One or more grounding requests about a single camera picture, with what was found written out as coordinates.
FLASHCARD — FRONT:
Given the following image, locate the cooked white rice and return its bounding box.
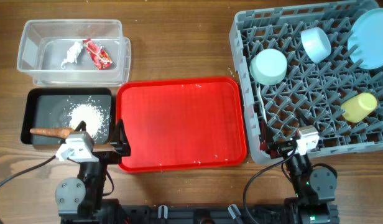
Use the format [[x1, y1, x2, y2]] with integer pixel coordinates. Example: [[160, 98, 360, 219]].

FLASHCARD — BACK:
[[65, 95, 111, 144]]

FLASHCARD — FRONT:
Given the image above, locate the orange carrot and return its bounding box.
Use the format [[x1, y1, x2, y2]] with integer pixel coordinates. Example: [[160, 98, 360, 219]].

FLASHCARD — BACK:
[[29, 128, 74, 139]]

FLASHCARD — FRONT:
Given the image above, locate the white plastic spoon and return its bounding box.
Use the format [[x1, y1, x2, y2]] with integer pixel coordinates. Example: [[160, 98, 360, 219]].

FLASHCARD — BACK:
[[257, 85, 267, 122]]

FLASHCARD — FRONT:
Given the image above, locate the red snack wrapper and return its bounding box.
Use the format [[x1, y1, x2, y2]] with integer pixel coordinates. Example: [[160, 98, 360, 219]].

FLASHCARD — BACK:
[[83, 39, 113, 70]]

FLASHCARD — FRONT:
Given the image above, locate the white tissue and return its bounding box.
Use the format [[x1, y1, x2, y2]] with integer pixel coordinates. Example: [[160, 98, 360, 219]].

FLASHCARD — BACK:
[[60, 42, 83, 69]]

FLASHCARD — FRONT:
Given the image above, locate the green bowl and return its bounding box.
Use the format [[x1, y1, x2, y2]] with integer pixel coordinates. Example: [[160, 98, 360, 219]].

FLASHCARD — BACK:
[[249, 49, 288, 85]]

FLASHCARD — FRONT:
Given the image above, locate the yellow cup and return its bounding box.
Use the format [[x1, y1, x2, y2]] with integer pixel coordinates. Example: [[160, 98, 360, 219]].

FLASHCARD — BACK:
[[341, 93, 378, 123]]

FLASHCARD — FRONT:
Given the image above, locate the small light blue bowl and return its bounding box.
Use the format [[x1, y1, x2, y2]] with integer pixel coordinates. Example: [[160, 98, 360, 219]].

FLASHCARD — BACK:
[[301, 27, 332, 63]]

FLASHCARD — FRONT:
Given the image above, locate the light blue plate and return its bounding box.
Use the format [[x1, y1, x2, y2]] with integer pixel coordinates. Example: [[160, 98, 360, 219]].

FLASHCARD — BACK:
[[348, 8, 383, 70]]

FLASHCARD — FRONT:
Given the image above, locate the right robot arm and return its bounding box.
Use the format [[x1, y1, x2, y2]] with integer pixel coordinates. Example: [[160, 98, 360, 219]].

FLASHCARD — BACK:
[[261, 121, 340, 224]]

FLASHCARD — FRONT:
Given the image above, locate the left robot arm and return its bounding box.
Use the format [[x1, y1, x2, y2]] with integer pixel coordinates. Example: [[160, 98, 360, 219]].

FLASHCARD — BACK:
[[55, 119, 131, 223]]

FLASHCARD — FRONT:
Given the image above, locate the black waste tray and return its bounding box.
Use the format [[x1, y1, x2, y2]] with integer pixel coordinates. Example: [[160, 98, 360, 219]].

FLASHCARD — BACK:
[[21, 88, 113, 147]]

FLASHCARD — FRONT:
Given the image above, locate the clear plastic waste bin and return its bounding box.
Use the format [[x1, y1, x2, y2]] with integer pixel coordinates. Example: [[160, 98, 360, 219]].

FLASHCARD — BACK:
[[17, 19, 131, 86]]

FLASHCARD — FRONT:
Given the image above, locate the grey plastic dishwasher rack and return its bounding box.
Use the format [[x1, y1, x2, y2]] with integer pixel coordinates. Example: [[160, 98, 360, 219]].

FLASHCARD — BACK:
[[229, 1, 383, 164]]

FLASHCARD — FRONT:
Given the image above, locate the red plastic tray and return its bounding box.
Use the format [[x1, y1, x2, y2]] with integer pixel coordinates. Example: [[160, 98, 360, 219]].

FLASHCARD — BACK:
[[116, 77, 247, 173]]

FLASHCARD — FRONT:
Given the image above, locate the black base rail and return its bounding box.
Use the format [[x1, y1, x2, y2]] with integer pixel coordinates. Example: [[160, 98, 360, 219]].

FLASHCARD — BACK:
[[59, 195, 340, 224]]

